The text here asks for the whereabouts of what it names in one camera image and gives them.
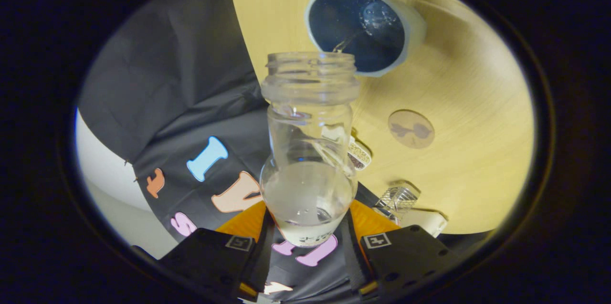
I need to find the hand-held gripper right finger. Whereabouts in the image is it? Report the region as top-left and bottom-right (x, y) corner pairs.
(341, 199), (462, 298)

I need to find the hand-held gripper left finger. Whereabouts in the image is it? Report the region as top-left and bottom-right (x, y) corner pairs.
(158, 200), (276, 304)

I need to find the clear glass juice bottle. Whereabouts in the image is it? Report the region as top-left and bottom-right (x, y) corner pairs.
(259, 51), (361, 248)

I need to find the round wooden printed coaster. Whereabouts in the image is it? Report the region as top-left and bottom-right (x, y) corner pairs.
(388, 110), (435, 149)

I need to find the white cup with blue inside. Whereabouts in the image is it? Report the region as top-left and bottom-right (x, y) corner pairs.
(304, 0), (427, 78)

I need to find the clear ribbed glass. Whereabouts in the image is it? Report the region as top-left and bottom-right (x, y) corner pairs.
(372, 185), (421, 226)

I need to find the white box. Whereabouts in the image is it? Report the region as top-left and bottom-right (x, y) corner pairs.
(403, 209), (449, 238)

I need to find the small speckled packet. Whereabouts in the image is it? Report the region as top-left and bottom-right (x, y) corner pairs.
(348, 128), (373, 171)

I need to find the wooden table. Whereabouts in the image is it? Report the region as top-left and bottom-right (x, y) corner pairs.
(230, 0), (535, 235)

